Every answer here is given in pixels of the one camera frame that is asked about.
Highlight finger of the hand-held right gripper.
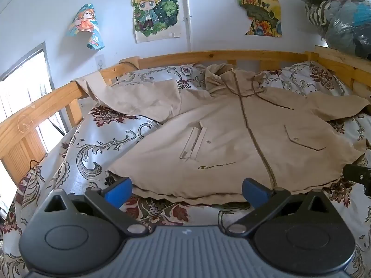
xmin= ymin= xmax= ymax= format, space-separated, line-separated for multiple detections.
xmin=343 ymin=164 xmax=371 ymax=192

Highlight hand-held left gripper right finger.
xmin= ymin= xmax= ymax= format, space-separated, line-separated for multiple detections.
xmin=227 ymin=177 xmax=331 ymax=236

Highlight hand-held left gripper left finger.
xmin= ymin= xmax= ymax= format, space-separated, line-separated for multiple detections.
xmin=43 ymin=177 xmax=150 ymax=236

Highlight beige zip jacket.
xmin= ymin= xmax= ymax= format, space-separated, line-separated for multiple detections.
xmin=74 ymin=63 xmax=371 ymax=206

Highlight clear plastic bag of clothes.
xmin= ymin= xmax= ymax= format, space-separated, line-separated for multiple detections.
xmin=288 ymin=0 xmax=371 ymax=61

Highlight floral bedsheet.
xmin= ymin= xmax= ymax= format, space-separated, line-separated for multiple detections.
xmin=0 ymin=61 xmax=371 ymax=278

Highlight window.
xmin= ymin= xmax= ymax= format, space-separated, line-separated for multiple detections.
xmin=0 ymin=43 xmax=68 ymax=180

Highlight curled cartoon girl poster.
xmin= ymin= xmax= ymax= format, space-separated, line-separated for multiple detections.
xmin=66 ymin=3 xmax=104 ymax=51

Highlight wooden bed frame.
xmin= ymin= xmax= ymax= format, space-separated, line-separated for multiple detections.
xmin=0 ymin=50 xmax=371 ymax=177

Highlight black cable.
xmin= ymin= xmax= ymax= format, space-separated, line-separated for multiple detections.
xmin=119 ymin=58 xmax=140 ymax=70

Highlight cartoon boy wall poster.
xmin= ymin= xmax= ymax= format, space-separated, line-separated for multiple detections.
xmin=131 ymin=0 xmax=182 ymax=44

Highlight colourful landscape wall poster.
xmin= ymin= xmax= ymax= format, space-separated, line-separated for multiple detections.
xmin=234 ymin=0 xmax=283 ymax=38

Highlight white wall conduit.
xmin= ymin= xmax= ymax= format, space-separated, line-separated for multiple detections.
xmin=184 ymin=0 xmax=193 ymax=54

